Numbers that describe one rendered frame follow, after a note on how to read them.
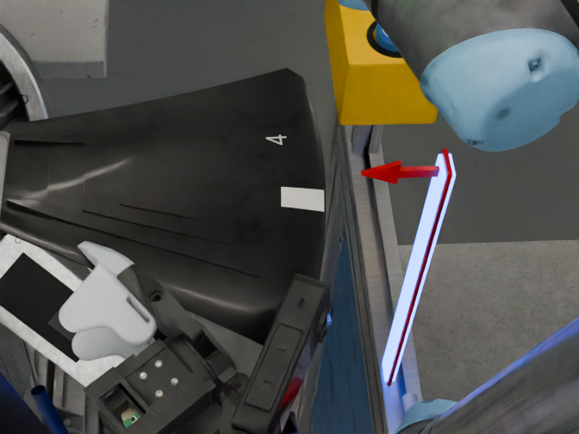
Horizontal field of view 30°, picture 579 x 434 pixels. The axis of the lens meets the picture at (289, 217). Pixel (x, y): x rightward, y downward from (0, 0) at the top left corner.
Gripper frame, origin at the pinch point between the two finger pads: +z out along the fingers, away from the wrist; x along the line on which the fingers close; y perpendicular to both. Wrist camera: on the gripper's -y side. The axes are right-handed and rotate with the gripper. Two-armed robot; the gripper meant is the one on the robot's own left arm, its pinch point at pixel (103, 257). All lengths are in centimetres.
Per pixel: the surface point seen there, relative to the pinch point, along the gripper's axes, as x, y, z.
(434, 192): 4.5, -22.9, -9.6
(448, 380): 125, -60, 8
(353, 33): 14.5, -35.8, 12.5
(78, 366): 18.6, 3.7, 3.8
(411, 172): 2.1, -21.6, -8.2
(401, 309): 21.8, -21.2, -9.3
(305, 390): 100, -32, 16
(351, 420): 66, -24, -2
